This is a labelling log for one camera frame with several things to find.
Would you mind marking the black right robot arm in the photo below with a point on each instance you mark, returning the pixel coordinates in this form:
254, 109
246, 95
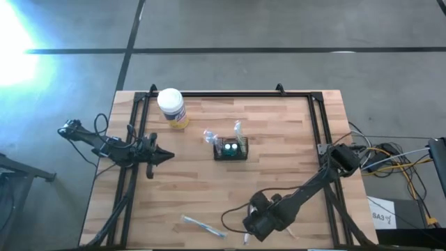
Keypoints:
306, 190

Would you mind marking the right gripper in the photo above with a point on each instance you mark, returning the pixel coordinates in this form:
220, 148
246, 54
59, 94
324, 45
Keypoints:
261, 223

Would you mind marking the black power adapter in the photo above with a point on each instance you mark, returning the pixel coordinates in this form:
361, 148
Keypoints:
376, 163

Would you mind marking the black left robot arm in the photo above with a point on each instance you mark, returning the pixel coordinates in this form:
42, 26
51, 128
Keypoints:
101, 144

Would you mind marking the Lysol wipes canister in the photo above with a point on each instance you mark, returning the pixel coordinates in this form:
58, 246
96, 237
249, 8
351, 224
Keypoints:
170, 99

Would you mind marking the black box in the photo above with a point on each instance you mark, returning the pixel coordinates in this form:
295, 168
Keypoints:
407, 212

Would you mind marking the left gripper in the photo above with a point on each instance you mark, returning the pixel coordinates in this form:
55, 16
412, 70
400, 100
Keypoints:
144, 153

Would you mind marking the black aluminium table frame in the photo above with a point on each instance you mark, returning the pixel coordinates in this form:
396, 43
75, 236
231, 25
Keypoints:
226, 94

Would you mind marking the white paper sign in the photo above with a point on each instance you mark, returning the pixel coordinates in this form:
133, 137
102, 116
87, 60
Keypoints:
380, 209

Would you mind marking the black metal stand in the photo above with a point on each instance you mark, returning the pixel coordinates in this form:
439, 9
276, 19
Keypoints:
28, 169

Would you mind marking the black case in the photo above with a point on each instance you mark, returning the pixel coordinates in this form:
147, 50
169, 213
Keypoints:
411, 238

